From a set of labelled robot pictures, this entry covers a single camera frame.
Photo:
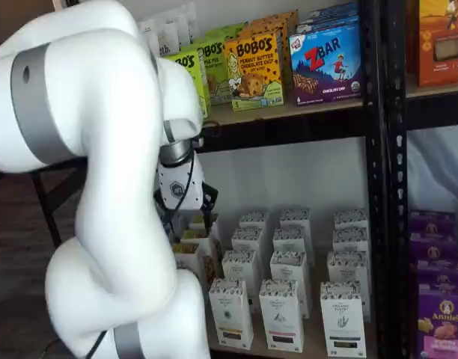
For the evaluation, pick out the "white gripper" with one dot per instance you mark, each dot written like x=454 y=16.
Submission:
x=180 y=183

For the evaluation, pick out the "white tea box yellow strip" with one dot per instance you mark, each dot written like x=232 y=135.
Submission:
x=255 y=218
x=231 y=318
x=240 y=265
x=247 y=239

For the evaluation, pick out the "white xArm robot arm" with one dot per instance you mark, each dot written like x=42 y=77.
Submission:
x=102 y=112

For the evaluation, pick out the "white yellow purely elizabeth box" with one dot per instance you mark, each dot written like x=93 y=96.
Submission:
x=194 y=220
x=188 y=254
x=193 y=235

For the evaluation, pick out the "white tea box pink strip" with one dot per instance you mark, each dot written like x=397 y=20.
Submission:
x=281 y=318
x=290 y=237
x=294 y=217
x=289 y=263

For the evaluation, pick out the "yellow Bobo's peanut butter box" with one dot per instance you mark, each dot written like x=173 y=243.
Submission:
x=251 y=75
x=277 y=18
x=253 y=30

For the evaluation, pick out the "green Bobo's apple pie box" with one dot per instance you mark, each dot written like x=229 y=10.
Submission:
x=229 y=31
x=189 y=60
x=214 y=56

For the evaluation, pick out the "white tea box dark strip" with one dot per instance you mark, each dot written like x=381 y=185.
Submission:
x=350 y=217
x=350 y=237
x=347 y=265
x=343 y=321

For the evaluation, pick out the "black metal shelf rack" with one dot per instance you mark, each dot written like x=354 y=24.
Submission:
x=373 y=149
x=397 y=112

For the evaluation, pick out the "blue Zbar snack box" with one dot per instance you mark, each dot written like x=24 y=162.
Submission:
x=326 y=67
x=333 y=10
x=326 y=22

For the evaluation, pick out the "purple Annie's snack box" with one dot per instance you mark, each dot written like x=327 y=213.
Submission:
x=442 y=273
x=431 y=222
x=442 y=325
x=433 y=247

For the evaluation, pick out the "orange cracker box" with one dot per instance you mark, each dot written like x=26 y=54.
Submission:
x=442 y=45

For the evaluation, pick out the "white granola bag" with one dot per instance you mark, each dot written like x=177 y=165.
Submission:
x=188 y=22
x=169 y=33

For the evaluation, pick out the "white plastic sheet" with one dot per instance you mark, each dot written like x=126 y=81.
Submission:
x=435 y=168

